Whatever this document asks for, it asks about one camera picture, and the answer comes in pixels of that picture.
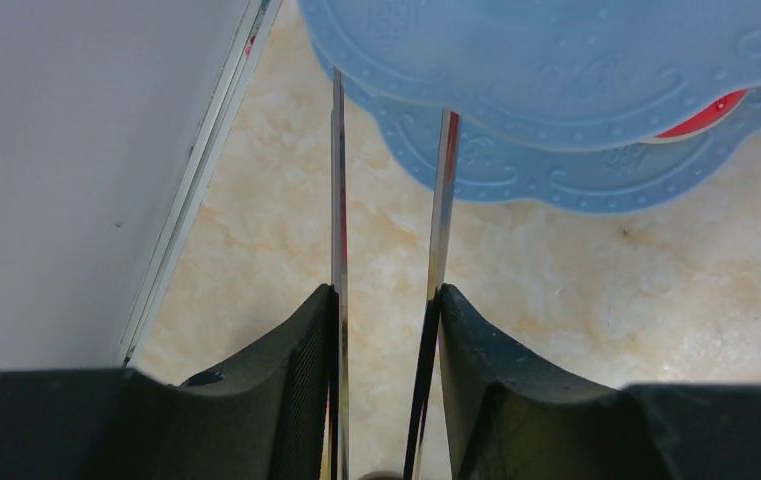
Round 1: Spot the blue three-tier cake stand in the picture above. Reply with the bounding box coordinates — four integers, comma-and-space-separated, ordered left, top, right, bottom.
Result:
299, 1, 761, 214

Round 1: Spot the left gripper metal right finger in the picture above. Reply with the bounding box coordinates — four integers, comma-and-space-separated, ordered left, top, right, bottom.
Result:
403, 109, 761, 479

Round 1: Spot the red frosted donut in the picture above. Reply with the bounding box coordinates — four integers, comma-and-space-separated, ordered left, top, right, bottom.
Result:
642, 89, 748, 144

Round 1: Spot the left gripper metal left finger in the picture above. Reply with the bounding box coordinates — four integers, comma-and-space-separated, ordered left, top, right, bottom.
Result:
0, 67, 352, 480

